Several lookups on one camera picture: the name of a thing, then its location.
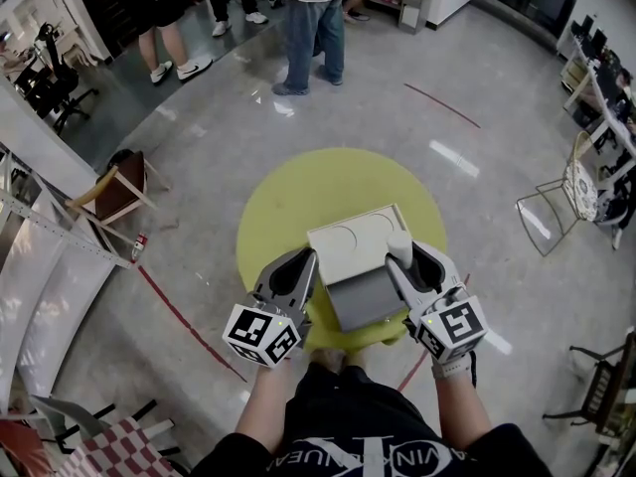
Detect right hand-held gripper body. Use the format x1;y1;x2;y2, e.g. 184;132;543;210
404;285;488;366

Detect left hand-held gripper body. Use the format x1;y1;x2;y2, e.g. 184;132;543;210
222;293;313;368

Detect small white roll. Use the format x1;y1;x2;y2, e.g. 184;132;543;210
387;230;414;270

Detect beige box with sliding lid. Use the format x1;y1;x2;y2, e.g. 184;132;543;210
306;203;411;334

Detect person's left forearm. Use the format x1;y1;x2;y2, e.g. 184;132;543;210
233;360;295;454

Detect person's right forearm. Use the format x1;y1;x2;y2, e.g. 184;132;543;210
431;360;494;441

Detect white wrist watch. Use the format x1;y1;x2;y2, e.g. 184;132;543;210
430;353;472;381

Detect round table with green cloth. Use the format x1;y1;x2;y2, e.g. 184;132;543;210
236;147;448;353

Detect person's black shorts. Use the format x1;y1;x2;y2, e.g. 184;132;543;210
285;363;444;441

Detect plastic bottle with red label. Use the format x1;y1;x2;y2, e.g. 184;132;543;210
129;231;150;263

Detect person's black printed shirt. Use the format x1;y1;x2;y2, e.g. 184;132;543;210
191;422;553;477

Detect black metal chair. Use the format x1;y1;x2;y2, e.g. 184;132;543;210
541;325;636;437

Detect wooden chair with brown seat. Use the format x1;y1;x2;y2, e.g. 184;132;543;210
67;149;171;240

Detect red and white checkered table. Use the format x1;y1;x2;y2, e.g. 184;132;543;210
59;414;176;477

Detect grey plastic chair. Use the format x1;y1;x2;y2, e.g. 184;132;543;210
28;394;111;447

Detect white metal shelf rack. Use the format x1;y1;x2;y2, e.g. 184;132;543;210
0;141;136;411

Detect white work desk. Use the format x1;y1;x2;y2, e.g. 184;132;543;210
559;31;636;159

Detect red cloth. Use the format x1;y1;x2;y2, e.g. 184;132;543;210
0;417;52;477

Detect black office chair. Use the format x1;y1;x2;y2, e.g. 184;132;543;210
18;21;100;136

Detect wire chair with patterned cushion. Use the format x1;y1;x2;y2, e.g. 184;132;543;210
515;130;600;258

